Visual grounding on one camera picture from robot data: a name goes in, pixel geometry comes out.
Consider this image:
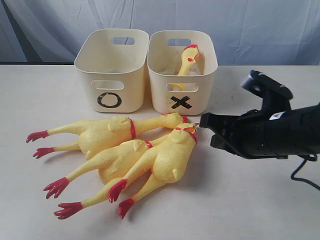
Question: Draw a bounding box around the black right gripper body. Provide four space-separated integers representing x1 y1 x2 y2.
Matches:
224 109 288 160

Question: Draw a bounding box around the small yellow rubber chicken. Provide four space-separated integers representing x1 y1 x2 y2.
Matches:
177 44 201 76

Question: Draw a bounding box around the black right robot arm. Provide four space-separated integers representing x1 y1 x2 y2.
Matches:
199 105 320 160

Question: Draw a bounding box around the cream bin marked X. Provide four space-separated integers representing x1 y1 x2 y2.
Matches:
147 30 218 116

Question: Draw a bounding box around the white backdrop curtain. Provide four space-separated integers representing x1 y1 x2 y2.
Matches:
0 0 320 65

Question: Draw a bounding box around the cream bin marked O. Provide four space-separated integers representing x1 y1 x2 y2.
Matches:
74 28 149 113

